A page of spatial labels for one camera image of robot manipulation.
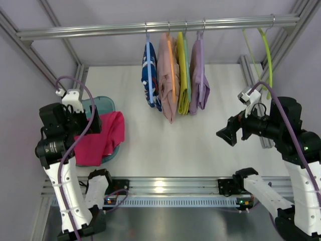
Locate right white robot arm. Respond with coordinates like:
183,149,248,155
216,97,320,240

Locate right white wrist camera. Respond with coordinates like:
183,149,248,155
238,87,261,118

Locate yellow trousers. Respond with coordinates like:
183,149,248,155
176,32,190,115

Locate mint green hanger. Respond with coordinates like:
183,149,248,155
183,22,192,103

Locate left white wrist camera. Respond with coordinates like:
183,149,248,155
56,88,84,113

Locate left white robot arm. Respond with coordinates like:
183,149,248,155
35,102,112,240

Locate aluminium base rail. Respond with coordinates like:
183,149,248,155
41,177,293,197

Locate light blue hanger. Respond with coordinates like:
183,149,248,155
145,23,153,104

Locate lime green hanger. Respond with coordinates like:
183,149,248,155
242,14,275,87

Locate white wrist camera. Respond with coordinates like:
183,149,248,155
238,87,261,118
56,88,84,113

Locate lilac hanger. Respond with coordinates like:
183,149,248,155
197,19,206,91

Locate aluminium frame post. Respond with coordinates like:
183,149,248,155
73,64,89,100
238,54,275,149

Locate pink trousers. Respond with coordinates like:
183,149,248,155
156,33,180,123

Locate left aluminium frame post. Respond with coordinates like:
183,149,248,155
73,64,89,100

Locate aluminium hanging rail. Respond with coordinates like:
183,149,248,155
17,14,300,41

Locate orange hanger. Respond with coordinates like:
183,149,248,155
166,22,176,103

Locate magenta trousers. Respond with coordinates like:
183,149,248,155
74,111,125,166

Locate lilac trousers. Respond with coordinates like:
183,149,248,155
189,40,210,114

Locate right aluminium frame post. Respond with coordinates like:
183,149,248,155
238,54,275,149

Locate teal plastic basket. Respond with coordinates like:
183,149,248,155
77,96,120,167

